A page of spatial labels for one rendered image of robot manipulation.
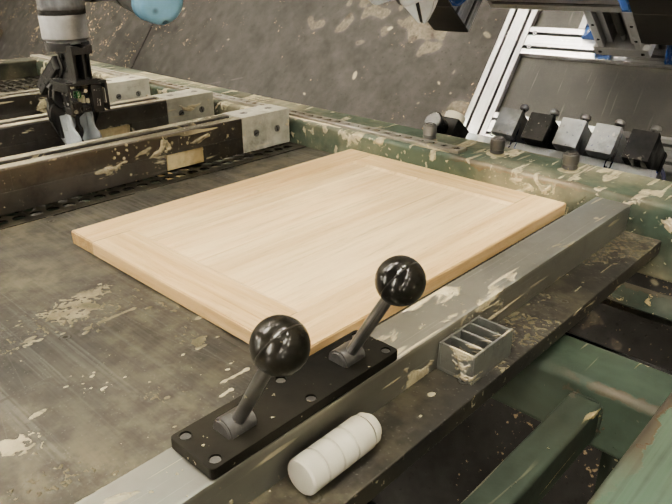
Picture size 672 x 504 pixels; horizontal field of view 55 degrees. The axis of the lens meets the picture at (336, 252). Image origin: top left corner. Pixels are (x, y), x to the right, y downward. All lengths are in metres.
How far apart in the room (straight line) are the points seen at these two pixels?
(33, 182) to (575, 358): 0.80
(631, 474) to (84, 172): 0.90
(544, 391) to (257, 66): 2.48
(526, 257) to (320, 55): 2.14
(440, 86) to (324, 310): 1.80
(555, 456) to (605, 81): 1.43
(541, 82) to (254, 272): 1.38
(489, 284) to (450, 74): 1.76
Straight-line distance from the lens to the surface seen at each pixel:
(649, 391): 0.73
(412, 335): 0.61
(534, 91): 2.00
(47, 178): 1.11
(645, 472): 0.50
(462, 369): 0.62
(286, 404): 0.51
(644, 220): 1.01
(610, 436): 0.74
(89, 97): 1.23
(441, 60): 2.48
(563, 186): 1.04
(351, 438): 0.51
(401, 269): 0.47
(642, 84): 1.92
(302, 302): 0.71
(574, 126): 1.25
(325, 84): 2.72
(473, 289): 0.70
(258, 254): 0.82
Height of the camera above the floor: 1.83
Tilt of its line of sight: 51 degrees down
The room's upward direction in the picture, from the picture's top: 60 degrees counter-clockwise
